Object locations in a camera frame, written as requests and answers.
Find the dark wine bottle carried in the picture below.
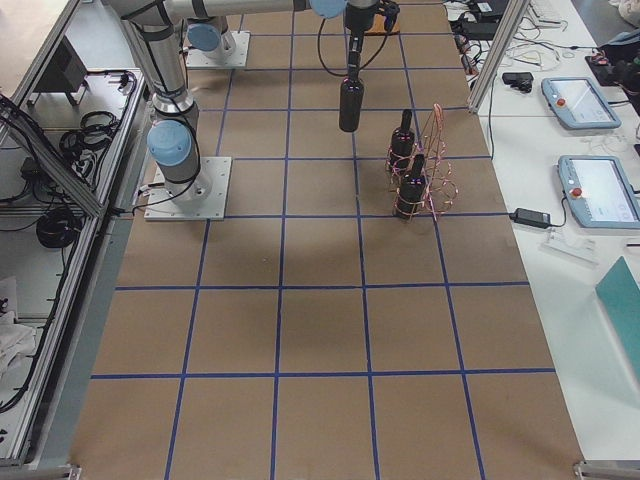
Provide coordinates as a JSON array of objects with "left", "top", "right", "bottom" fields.
[{"left": 339, "top": 77, "right": 365, "bottom": 133}]

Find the wooden tray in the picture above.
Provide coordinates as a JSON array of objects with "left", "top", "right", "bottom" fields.
[{"left": 365, "top": 15, "right": 400, "bottom": 36}]

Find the dark wine bottle in basket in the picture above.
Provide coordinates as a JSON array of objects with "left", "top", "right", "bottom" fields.
[{"left": 388, "top": 109, "right": 415, "bottom": 174}]

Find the black power adapter brick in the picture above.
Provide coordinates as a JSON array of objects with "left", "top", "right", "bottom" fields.
[{"left": 459, "top": 22, "right": 499, "bottom": 41}]

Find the black handheld device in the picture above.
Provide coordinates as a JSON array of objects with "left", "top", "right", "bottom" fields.
[{"left": 502, "top": 72, "right": 534, "bottom": 93}]

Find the upper blue teach pendant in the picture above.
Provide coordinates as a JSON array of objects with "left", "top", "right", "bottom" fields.
[{"left": 541, "top": 77, "right": 621, "bottom": 130}]

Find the blue teach pendant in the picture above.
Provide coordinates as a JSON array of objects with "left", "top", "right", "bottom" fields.
[
  {"left": 557, "top": 155, "right": 639, "bottom": 230},
  {"left": 541, "top": 77, "right": 621, "bottom": 130}
]

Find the small black power adapter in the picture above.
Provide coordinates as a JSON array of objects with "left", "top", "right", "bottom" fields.
[{"left": 509, "top": 208, "right": 551, "bottom": 229}]

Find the lower blue teach pendant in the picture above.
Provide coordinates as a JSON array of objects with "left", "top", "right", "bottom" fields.
[{"left": 557, "top": 155, "right": 639, "bottom": 230}]

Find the teal folder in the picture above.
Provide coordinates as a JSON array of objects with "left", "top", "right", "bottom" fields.
[{"left": 596, "top": 257, "right": 639, "bottom": 339}]

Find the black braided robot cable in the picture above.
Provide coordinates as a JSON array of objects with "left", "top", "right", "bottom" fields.
[{"left": 317, "top": 0, "right": 401, "bottom": 77}]

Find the aluminium frame post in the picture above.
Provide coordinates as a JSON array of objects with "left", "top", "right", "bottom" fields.
[{"left": 468, "top": 0, "right": 530, "bottom": 114}]

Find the copper wire bottle basket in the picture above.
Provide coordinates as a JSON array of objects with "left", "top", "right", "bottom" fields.
[{"left": 386, "top": 103, "right": 459, "bottom": 221}]

